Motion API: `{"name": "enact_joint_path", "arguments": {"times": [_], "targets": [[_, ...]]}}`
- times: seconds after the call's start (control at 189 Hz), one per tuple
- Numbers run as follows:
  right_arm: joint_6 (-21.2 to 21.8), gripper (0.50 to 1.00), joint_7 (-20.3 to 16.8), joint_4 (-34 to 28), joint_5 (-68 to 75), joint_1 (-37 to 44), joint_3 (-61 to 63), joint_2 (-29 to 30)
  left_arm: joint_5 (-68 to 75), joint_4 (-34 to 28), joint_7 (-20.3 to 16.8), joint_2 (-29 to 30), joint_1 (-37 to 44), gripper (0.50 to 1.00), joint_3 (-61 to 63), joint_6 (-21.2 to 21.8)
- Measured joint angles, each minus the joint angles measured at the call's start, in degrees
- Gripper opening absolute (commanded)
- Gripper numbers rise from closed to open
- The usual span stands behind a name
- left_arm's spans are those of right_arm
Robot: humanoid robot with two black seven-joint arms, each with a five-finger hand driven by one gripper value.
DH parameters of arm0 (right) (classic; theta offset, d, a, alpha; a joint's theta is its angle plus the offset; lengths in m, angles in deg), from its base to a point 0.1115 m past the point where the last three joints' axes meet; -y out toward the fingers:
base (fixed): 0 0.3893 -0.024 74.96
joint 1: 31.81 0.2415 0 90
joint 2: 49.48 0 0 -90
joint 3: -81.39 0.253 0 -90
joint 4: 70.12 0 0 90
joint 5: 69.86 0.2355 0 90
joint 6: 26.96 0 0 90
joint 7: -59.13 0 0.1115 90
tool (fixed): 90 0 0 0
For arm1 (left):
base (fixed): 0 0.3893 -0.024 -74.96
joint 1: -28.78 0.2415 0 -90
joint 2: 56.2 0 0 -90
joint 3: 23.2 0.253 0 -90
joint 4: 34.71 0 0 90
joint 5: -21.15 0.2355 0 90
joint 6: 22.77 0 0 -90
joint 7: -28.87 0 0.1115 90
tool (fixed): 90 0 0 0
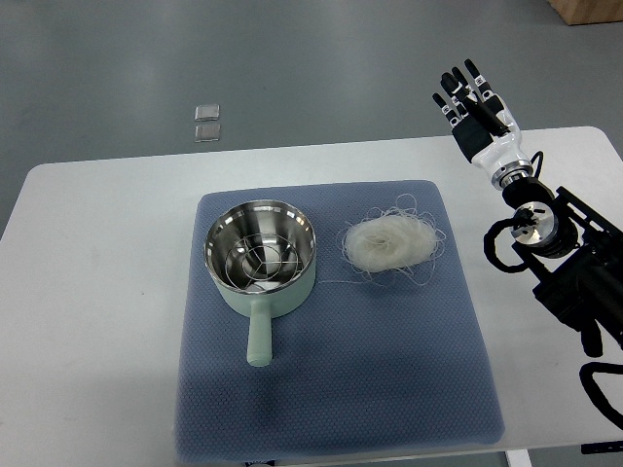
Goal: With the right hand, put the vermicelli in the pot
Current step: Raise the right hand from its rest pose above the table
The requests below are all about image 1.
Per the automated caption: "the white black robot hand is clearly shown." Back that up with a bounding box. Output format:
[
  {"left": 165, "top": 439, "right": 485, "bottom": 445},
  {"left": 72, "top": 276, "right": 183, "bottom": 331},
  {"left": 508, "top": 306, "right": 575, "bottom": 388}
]
[{"left": 432, "top": 58, "right": 535, "bottom": 191}]

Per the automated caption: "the white vermicelli nest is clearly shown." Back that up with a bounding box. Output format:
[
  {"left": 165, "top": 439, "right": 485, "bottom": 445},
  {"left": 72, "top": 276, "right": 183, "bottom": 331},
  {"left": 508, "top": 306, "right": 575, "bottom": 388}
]
[{"left": 337, "top": 193, "right": 447, "bottom": 287}]

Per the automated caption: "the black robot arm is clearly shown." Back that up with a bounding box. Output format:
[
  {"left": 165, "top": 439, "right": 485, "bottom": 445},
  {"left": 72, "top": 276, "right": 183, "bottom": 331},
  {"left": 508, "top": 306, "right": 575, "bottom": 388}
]
[{"left": 483, "top": 153, "right": 622, "bottom": 427}]

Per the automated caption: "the mint green steel pot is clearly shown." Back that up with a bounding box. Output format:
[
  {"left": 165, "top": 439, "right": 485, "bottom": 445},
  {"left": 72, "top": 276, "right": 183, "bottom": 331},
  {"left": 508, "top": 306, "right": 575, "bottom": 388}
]
[{"left": 203, "top": 199, "right": 316, "bottom": 367}]

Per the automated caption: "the blue textured mat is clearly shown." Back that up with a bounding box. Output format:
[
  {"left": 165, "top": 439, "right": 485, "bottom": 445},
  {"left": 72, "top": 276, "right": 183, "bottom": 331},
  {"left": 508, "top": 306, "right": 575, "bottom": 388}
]
[{"left": 174, "top": 180, "right": 504, "bottom": 465}]

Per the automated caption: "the upper clear floor tile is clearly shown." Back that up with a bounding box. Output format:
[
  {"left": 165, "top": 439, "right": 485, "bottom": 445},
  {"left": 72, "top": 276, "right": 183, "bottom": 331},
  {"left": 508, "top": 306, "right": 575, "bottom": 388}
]
[{"left": 194, "top": 103, "right": 220, "bottom": 122}]

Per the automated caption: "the clear floor tile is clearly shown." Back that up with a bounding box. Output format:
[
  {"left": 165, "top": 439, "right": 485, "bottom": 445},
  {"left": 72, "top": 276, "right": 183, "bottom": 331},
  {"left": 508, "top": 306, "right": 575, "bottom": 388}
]
[
  {"left": 195, "top": 123, "right": 221, "bottom": 143},
  {"left": 194, "top": 103, "right": 220, "bottom": 122}
]

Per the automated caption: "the lower clear floor tile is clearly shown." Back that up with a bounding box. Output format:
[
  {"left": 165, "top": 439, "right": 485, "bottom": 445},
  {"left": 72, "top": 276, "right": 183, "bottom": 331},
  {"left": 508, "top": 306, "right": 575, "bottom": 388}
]
[{"left": 195, "top": 123, "right": 221, "bottom": 143}]

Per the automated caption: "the white table leg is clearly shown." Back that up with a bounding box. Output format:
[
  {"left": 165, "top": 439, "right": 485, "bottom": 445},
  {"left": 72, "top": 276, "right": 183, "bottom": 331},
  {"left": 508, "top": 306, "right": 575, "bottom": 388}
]
[{"left": 505, "top": 449, "right": 532, "bottom": 467}]

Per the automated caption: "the wire steaming rack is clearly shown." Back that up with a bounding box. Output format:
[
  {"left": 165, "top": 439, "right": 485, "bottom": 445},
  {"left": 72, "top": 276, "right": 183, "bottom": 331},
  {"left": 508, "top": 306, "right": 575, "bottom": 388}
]
[{"left": 225, "top": 233, "right": 303, "bottom": 293}]

